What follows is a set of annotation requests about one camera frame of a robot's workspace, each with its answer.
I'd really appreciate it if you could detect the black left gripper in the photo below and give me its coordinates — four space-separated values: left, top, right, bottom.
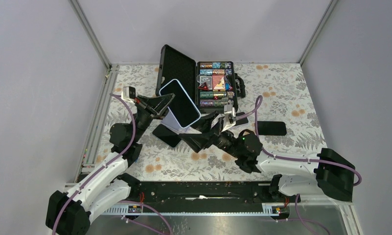
131 93 177 142

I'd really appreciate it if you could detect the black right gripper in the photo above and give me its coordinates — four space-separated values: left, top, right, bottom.
179 110 242 158

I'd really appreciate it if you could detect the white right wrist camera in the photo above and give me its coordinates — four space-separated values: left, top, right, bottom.
222 104 236 132

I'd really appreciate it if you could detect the phone in white case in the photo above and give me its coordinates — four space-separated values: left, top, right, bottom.
235 112 249 126

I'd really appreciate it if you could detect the floral table mat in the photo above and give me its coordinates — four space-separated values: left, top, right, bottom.
95 63 338 182

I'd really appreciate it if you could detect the phone in light blue case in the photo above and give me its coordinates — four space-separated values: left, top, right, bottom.
158 79 201 128

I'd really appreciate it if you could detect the red playing card box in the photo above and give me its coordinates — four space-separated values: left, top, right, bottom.
212 75 226 90

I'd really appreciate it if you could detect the bare dark blue phone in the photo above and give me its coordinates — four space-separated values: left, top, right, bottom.
152 124 181 148

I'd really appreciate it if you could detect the bare black phone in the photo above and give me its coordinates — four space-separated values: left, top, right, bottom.
256 121 287 136

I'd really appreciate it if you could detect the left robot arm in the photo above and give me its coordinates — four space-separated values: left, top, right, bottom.
46 94 175 235

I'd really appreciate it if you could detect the black poker chip case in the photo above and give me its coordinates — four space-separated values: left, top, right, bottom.
156 45 246 114

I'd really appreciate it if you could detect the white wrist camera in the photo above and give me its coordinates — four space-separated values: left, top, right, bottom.
121 86 138 102
222 104 236 132

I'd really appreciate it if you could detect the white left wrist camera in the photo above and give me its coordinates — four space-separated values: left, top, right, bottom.
121 86 138 102

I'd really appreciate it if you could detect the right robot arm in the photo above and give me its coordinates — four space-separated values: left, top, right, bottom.
179 113 362 202

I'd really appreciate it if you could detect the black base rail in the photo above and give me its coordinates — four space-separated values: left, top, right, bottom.
125 181 295 214

